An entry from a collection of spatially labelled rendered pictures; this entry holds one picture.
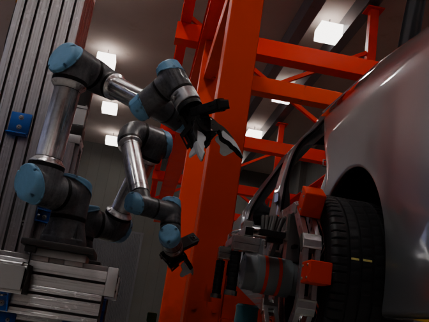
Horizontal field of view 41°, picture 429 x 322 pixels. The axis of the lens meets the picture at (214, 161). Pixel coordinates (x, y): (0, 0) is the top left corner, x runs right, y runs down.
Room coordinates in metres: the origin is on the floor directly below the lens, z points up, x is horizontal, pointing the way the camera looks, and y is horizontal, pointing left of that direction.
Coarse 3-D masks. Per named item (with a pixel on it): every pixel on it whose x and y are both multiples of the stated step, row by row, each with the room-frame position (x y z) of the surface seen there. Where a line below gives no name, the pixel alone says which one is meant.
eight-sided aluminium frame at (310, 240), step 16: (288, 208) 2.15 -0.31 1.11; (304, 224) 1.94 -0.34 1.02; (304, 240) 1.88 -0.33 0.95; (320, 240) 1.89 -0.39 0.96; (272, 256) 2.38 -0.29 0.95; (304, 256) 1.88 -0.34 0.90; (304, 288) 1.88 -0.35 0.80; (272, 304) 2.38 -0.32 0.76; (304, 304) 1.88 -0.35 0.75; (272, 320) 2.38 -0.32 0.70; (288, 320) 1.98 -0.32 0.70; (304, 320) 1.94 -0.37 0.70
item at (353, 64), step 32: (192, 0) 4.60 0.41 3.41; (224, 0) 3.81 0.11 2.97; (192, 32) 5.02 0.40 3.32; (192, 64) 5.49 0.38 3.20; (288, 64) 5.21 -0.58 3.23; (320, 64) 5.15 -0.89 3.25; (352, 64) 5.18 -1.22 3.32; (256, 160) 14.26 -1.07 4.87; (320, 160) 8.23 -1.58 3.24; (160, 192) 12.10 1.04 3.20
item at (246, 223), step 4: (288, 216) 2.11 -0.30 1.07; (248, 220) 1.96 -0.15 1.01; (288, 220) 2.11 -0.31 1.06; (244, 224) 1.96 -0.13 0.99; (248, 224) 1.95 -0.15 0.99; (252, 224) 1.95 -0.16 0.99; (288, 224) 2.11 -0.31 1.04; (256, 228) 2.09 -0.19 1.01; (288, 228) 2.11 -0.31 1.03; (256, 232) 2.09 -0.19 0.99; (284, 232) 2.11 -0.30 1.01; (288, 232) 2.10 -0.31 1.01; (288, 236) 2.11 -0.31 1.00; (284, 240) 2.11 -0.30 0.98
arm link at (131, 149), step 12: (120, 132) 2.16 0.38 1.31; (132, 132) 2.14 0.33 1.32; (144, 132) 2.19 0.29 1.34; (120, 144) 2.15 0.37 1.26; (132, 144) 2.12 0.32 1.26; (132, 156) 2.09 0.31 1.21; (132, 168) 2.06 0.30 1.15; (144, 168) 2.09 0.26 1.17; (132, 180) 2.04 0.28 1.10; (144, 180) 2.04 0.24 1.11; (132, 192) 1.98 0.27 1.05; (144, 192) 2.01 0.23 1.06; (132, 204) 1.97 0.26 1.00; (144, 204) 1.99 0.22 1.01; (156, 204) 2.02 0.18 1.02; (144, 216) 2.03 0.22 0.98
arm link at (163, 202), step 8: (160, 200) 2.04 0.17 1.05; (168, 200) 2.07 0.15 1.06; (176, 200) 2.07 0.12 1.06; (160, 208) 2.03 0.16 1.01; (168, 208) 2.04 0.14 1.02; (176, 208) 2.07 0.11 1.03; (160, 216) 2.04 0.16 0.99; (168, 216) 2.05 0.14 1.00; (176, 216) 2.06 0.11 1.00; (160, 224) 2.08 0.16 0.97
